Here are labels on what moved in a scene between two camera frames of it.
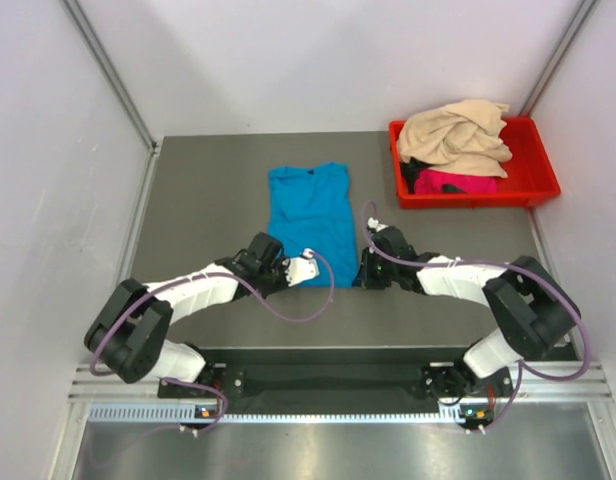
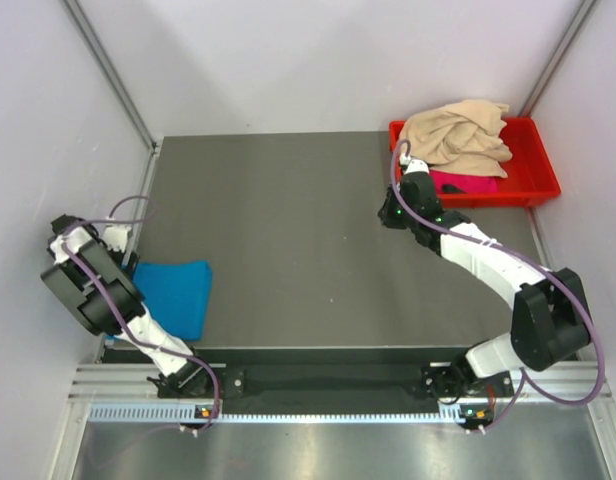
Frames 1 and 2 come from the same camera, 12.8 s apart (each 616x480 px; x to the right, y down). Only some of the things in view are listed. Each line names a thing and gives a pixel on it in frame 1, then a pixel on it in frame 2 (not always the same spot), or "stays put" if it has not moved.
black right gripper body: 377,273 to 396,215
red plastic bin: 529,178 stays put
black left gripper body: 272,278 to 133,258
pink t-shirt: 433,182 stays put
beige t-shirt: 460,137 stays put
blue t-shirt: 309,208 to 178,294
